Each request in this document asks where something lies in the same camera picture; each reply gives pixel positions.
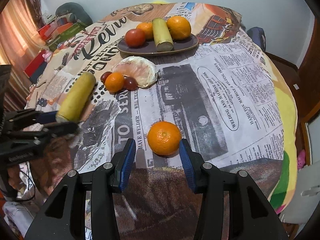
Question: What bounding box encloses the dark blue backpack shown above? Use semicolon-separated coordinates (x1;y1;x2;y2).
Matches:
247;27;266;52

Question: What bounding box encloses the orange brown curtain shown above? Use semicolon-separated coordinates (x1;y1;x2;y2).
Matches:
1;0;46;69

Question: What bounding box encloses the red box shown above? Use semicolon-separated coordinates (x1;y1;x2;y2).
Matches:
24;54;47;83

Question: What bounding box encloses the small mandarin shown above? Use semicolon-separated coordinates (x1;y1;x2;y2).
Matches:
105;72;125;93
147;121;182;156

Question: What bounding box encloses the brown wooden door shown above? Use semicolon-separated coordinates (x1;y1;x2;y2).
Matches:
298;19;320;117

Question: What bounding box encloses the dark purple round plate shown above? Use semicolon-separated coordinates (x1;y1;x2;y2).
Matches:
117;34;199;56

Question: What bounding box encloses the pink slipper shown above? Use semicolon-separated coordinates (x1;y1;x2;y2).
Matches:
297;150;306;170

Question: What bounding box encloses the peeled pomelo piece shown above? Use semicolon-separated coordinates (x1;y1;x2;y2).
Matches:
111;56;158;88

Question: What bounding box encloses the newspaper print tablecloth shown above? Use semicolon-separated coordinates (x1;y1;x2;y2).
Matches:
28;3;297;239

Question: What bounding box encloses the large orange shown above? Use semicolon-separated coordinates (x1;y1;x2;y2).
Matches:
167;16;191;40
136;22;153;40

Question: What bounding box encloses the small mandarin front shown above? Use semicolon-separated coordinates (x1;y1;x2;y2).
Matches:
147;121;182;156

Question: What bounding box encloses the red tomato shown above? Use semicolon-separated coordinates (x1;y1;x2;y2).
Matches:
125;29;146;48

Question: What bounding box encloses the dark red grape right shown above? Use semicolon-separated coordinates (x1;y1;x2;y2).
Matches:
124;76;138;91

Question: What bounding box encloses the large orange front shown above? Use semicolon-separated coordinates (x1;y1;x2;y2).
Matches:
167;16;191;40

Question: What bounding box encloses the green storage box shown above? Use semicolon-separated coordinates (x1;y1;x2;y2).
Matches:
46;23;85;51

